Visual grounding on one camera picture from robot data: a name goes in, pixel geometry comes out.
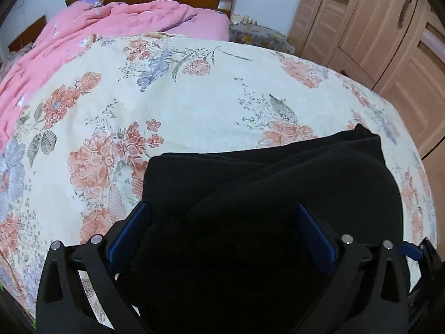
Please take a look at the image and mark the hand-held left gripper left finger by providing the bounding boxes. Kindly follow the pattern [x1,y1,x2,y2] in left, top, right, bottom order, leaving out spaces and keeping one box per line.
[35,200,154,334]

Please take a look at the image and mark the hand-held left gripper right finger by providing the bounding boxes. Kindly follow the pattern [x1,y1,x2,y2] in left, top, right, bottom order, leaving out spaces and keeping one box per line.
[295,202,410,334]

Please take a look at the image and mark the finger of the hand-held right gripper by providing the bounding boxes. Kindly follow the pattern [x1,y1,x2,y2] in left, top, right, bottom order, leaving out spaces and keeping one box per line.
[398,237,441,334]

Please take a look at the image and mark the black pants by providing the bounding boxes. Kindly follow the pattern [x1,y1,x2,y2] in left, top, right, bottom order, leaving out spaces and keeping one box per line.
[115,123,408,334]

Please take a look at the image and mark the floral bed sheet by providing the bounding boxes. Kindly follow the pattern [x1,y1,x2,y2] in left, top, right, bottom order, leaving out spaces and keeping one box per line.
[0,33,439,328]

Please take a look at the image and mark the pink quilt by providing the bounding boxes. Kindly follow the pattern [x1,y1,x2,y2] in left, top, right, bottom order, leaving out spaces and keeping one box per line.
[0,0,199,151]

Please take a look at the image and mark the nightstand with patterned cloth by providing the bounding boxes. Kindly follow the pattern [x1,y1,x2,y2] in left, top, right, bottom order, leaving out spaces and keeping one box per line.
[228,14,297,55]

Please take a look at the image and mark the wooden wardrobe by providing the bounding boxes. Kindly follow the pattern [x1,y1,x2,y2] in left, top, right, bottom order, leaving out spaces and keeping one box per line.
[287,0,445,190]

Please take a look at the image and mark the pink pillow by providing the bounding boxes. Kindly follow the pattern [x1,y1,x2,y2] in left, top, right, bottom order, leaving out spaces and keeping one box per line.
[163,10,231,41]

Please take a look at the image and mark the wooden bedside cabinet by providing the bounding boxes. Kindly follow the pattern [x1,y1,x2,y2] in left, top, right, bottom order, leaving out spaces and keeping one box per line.
[8,15,48,55]

